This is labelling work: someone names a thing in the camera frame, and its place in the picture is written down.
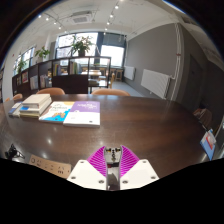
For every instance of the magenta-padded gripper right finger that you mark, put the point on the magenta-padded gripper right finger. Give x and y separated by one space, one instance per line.
130 161

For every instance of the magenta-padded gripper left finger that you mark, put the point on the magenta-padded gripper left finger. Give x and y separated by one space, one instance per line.
96 163

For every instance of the small black charger block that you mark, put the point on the small black charger block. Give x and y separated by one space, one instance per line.
112 154

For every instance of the purple cover book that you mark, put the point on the purple cover book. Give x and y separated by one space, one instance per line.
83 113

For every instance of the white illustrated cover book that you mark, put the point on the white illustrated cover book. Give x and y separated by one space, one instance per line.
56 111

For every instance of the orange chairs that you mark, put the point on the orange chairs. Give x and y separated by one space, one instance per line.
110 92

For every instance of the blue booklet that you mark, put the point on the blue booklet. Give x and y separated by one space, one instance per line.
208 145

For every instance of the blue and yellow book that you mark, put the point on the blue and yellow book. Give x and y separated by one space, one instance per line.
33 111

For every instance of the dark open shelf unit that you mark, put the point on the dark open shelf unit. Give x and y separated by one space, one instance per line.
70 83

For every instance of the brown wooden chair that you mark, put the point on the brown wooden chair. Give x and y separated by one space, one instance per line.
203 116

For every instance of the white thin book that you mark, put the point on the white thin book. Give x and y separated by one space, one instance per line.
17 113

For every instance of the dark blue thin book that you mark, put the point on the dark blue thin book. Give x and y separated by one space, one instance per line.
13 108

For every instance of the dark grey door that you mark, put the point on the dark grey door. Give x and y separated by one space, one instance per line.
192 83

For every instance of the large potted green plant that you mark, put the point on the large potted green plant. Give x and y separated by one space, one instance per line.
81 45

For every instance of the medium potted green plant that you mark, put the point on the medium potted green plant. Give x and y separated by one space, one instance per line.
42 52

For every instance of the small potted green plant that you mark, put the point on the small potted green plant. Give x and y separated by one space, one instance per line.
21 65

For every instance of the ceiling air conditioner vent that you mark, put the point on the ceiling air conditioner vent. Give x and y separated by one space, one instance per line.
80 17

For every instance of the ceiling track spotlights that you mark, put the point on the ceiling track spotlights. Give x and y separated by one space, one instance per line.
116 6

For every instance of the large white wall radiator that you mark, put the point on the large white wall radiator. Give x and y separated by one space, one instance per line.
155 82

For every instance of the small white wall radiator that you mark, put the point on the small white wall radiator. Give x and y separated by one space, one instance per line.
129 72

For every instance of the white vertical wall pipe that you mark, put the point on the white vertical wall pipe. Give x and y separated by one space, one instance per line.
177 60

